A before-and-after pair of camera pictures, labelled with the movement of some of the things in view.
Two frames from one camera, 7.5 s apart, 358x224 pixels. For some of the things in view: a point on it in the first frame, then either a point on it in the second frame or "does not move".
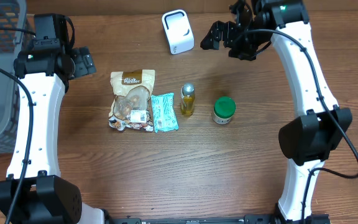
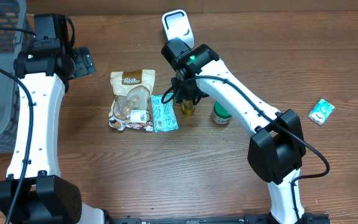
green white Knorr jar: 224,109 does not move
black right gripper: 232,45 to 182,94
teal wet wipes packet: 165,113 does not move
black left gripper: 84,61 does not move
